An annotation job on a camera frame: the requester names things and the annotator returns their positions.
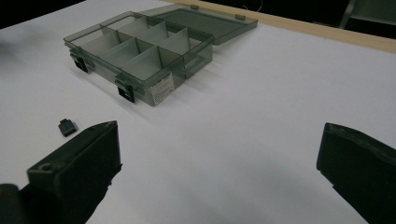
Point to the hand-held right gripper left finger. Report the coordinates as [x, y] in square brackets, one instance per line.
[77, 168]

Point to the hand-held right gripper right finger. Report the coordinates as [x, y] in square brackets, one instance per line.
[361, 168]

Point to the small black plastic part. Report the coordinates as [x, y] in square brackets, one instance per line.
[67, 128]

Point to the clear grey compartment organizer box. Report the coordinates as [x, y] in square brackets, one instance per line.
[146, 54]

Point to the grey metal stand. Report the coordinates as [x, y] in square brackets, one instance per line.
[369, 12]

